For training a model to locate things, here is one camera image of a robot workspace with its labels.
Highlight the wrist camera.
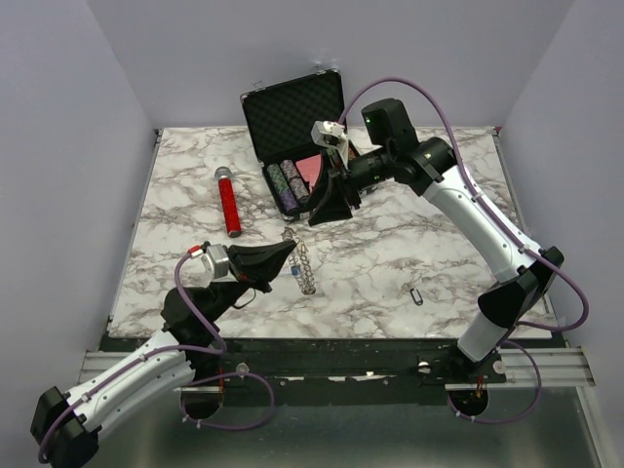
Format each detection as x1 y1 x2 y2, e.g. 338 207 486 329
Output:
310 121 349 169
187 242 230 280

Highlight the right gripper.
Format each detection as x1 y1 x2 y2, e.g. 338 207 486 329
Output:
303 145 393 227

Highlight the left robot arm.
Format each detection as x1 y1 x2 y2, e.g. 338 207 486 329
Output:
30 240 296 467

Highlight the metal disc with keyrings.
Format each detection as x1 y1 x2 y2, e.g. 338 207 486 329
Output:
282 227 316 295

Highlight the pink playing cards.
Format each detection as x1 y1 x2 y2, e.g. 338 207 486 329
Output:
295 154 322 191

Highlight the red microphone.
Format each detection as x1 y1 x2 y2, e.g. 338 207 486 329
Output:
214 166 242 238

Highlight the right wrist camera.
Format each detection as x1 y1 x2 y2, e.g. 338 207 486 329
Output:
310 121 349 169

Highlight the key with black tag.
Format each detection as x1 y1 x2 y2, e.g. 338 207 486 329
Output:
400 282 424 307

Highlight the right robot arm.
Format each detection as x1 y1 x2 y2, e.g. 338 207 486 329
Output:
306 98 564 382

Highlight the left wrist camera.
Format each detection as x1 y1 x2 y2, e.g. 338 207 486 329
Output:
187 242 230 280

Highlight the black poker chip case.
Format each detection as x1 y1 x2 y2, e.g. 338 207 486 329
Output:
240 69 345 222

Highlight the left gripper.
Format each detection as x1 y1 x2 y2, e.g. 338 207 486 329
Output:
208 240 296 322

